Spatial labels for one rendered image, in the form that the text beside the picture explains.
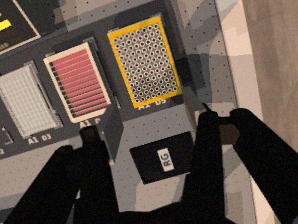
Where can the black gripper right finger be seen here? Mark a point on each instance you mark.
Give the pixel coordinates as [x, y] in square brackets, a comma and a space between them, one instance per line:
[271, 162]

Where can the white well plate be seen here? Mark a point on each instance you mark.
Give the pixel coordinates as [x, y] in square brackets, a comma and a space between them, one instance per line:
[26, 101]

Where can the black rectangular pad with rg label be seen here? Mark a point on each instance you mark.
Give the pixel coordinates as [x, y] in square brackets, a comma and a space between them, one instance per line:
[164, 158]

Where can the red trough reservoir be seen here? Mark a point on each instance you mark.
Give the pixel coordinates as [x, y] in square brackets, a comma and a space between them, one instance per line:
[85, 93]

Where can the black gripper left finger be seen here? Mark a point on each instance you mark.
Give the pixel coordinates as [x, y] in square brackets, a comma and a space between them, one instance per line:
[51, 196]

